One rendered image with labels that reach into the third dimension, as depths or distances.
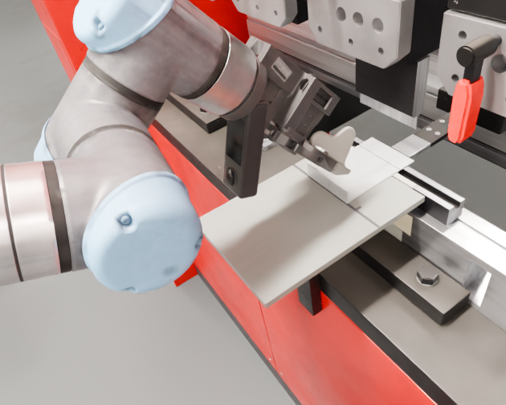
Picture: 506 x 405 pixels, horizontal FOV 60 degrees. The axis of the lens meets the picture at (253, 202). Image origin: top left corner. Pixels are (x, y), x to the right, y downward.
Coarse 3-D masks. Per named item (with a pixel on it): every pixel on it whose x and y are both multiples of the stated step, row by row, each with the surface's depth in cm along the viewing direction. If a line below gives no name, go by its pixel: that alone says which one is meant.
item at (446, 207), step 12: (408, 168) 62; (420, 180) 61; (420, 192) 59; (432, 192) 60; (444, 192) 58; (420, 204) 60; (432, 204) 58; (444, 204) 56; (456, 204) 57; (432, 216) 59; (444, 216) 57; (456, 216) 58
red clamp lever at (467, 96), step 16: (464, 48) 35; (480, 48) 35; (496, 48) 36; (464, 64) 36; (480, 64) 36; (464, 80) 37; (480, 80) 37; (464, 96) 38; (480, 96) 38; (464, 112) 39; (448, 128) 41; (464, 128) 40
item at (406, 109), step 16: (368, 64) 56; (400, 64) 51; (416, 64) 49; (368, 80) 57; (384, 80) 55; (400, 80) 53; (416, 80) 51; (368, 96) 59; (384, 96) 56; (400, 96) 54; (416, 96) 52; (384, 112) 59; (400, 112) 57; (416, 112) 54; (416, 128) 56
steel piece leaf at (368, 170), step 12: (348, 156) 66; (360, 156) 66; (372, 156) 65; (312, 168) 63; (348, 168) 64; (360, 168) 64; (372, 168) 63; (384, 168) 63; (396, 168) 63; (324, 180) 61; (336, 180) 63; (348, 180) 62; (360, 180) 62; (372, 180) 62; (384, 180) 61; (336, 192) 60; (348, 192) 61; (360, 192) 60
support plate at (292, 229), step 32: (288, 192) 63; (320, 192) 62; (384, 192) 60; (416, 192) 59; (224, 224) 60; (256, 224) 59; (288, 224) 58; (320, 224) 57; (352, 224) 56; (384, 224) 56; (224, 256) 56; (256, 256) 55; (288, 256) 54; (320, 256) 53; (256, 288) 51; (288, 288) 51
